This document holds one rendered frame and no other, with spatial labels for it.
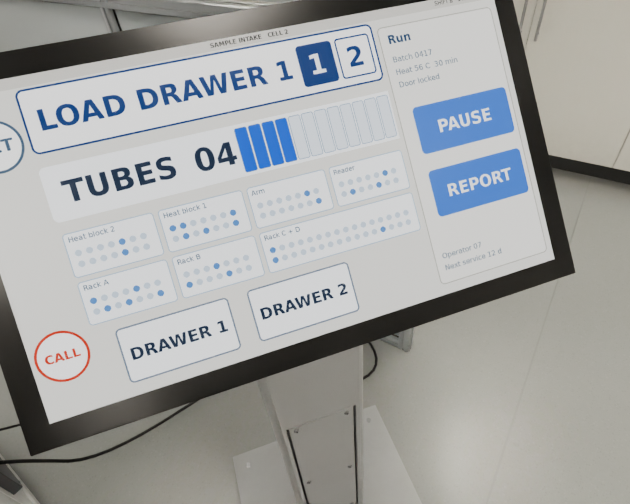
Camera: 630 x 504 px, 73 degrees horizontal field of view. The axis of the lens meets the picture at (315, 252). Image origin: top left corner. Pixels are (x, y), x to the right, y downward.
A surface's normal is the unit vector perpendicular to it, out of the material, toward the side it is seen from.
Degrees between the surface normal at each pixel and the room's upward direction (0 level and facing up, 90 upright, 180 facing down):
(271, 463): 5
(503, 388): 0
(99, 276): 50
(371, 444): 5
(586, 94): 90
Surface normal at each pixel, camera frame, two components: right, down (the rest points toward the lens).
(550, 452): -0.07, -0.72
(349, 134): 0.19, 0.02
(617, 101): -0.54, 0.61
